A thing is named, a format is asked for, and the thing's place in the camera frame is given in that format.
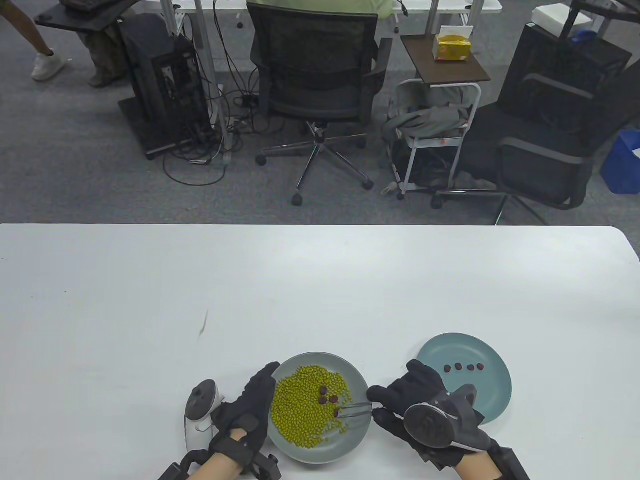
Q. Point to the person's right hand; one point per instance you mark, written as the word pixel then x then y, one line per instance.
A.
pixel 410 387

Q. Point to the person's left hand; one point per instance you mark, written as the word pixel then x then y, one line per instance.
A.
pixel 257 400

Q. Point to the metal tweezers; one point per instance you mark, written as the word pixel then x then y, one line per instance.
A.
pixel 357 409

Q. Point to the cluster of dark cranberries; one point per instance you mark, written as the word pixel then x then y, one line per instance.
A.
pixel 323 399

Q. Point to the teal plate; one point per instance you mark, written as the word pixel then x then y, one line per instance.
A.
pixel 495 385

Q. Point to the grey plate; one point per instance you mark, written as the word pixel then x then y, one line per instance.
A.
pixel 345 445

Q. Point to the person's left forearm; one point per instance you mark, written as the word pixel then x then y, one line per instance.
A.
pixel 220 467

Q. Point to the person's right forearm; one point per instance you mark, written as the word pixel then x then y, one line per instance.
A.
pixel 477 467

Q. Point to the pile of green beans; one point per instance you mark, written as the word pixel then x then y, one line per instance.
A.
pixel 295 415

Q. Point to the grey white VR controller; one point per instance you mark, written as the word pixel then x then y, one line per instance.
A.
pixel 425 425
pixel 202 400

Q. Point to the grey shoe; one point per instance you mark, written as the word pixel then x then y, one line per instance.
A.
pixel 475 181

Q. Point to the black bag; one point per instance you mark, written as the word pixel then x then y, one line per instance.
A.
pixel 425 165

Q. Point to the black grey reclining chair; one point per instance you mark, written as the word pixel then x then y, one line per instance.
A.
pixel 540 160

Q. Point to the grey backpack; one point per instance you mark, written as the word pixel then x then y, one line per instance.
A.
pixel 430 120

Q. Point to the black power strip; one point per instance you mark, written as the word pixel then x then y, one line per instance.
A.
pixel 247 100

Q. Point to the blue bin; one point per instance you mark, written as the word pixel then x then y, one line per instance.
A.
pixel 620 165

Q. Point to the brown top white side table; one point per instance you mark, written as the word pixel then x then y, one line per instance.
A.
pixel 450 70

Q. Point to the black mesh office chair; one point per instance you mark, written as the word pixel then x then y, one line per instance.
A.
pixel 312 65

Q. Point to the yellow tissue box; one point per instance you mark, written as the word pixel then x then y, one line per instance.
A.
pixel 452 50

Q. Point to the white office desk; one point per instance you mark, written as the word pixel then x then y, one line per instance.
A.
pixel 205 60

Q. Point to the black computer tower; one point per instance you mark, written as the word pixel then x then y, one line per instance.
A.
pixel 150 65

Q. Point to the white box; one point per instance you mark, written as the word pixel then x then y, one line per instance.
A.
pixel 550 17

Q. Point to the black rolling computer stand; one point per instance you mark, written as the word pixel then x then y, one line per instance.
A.
pixel 75 20

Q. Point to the black desk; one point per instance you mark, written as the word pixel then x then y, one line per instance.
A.
pixel 610 9

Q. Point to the black keyboard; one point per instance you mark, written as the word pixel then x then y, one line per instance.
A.
pixel 82 4

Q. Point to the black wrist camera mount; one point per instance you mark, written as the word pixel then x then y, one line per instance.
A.
pixel 510 465
pixel 265 467

